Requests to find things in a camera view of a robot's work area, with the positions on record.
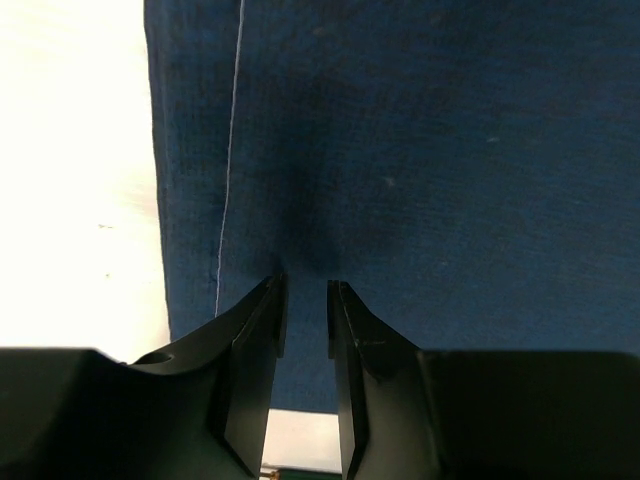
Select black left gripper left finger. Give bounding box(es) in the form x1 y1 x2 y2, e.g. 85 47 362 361
131 274 288 478

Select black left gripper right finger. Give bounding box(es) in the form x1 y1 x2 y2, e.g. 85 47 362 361
327 280 440 479

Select blue fabric placemat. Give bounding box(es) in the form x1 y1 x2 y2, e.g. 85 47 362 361
144 1 639 412

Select gold knife dark handle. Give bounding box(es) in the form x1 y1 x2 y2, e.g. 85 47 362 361
259 467 342 480

